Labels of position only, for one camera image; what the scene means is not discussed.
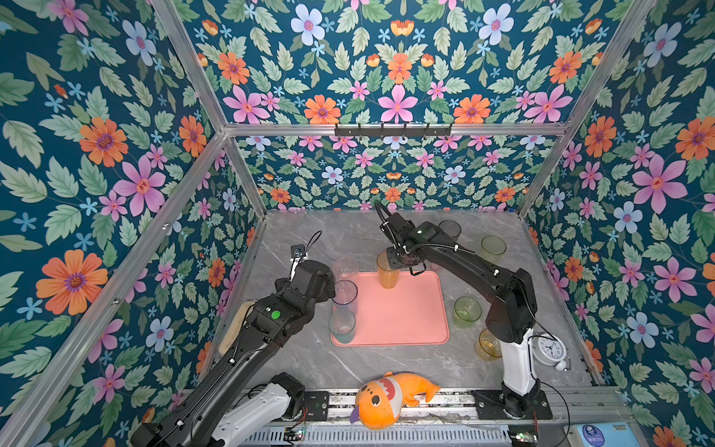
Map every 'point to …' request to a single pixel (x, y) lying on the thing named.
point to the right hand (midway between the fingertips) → (403, 254)
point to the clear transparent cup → (344, 268)
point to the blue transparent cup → (346, 295)
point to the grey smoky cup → (451, 228)
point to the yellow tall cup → (388, 277)
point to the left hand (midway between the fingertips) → (317, 278)
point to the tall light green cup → (492, 248)
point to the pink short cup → (435, 266)
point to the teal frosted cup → (342, 324)
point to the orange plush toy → (380, 400)
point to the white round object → (550, 350)
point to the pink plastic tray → (412, 313)
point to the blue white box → (603, 434)
